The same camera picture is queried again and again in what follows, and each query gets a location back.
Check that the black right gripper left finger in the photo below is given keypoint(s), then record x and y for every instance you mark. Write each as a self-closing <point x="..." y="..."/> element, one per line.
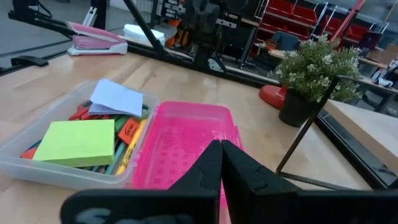
<point x="192" y="202"/>

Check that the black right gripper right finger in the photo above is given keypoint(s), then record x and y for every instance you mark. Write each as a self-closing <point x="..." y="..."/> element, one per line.
<point x="258" y="202"/>

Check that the pink and clear pencil box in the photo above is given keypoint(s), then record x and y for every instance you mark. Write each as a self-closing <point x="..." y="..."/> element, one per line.
<point x="174" y="133"/>

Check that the yellow marker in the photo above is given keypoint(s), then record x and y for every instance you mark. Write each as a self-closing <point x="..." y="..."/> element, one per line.
<point x="130" y="152"/>

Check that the teal pencil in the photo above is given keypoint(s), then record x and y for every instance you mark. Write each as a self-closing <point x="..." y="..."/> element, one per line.
<point x="116" y="158"/>

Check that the orange eraser with black print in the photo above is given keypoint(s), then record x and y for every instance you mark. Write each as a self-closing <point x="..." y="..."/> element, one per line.
<point x="129" y="130"/>

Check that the pale purple sticky notes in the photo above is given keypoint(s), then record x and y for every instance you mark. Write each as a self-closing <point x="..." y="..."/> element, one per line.
<point x="118" y="96"/>

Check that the green sticky notes pad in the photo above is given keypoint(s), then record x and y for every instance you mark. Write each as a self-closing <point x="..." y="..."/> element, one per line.
<point x="74" y="141"/>

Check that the small orange block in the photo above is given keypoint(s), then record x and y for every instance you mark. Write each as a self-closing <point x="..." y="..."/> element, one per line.
<point x="29" y="153"/>

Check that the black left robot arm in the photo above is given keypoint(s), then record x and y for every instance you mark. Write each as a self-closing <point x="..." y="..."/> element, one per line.
<point x="203" y="46"/>

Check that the red desk lamp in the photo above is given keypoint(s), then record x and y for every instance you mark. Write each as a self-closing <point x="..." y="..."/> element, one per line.
<point x="272" y="96"/>

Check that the potted green plant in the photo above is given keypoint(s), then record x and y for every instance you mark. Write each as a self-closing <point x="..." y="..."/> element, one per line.
<point x="311" y="71"/>

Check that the orange tool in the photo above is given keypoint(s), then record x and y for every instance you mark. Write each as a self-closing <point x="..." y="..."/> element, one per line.
<point x="177" y="34"/>

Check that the white bundle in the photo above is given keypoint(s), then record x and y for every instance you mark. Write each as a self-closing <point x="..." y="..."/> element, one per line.
<point x="140" y="32"/>

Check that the pink stapler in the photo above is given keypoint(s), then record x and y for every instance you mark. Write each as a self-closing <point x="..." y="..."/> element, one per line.
<point x="93" y="42"/>

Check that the red storage bin rack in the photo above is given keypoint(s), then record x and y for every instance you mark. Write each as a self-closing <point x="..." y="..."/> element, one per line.
<point x="298" y="14"/>

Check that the wooden shelf with black frame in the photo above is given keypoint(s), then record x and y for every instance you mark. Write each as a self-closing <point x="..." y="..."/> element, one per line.
<point x="367" y="130"/>

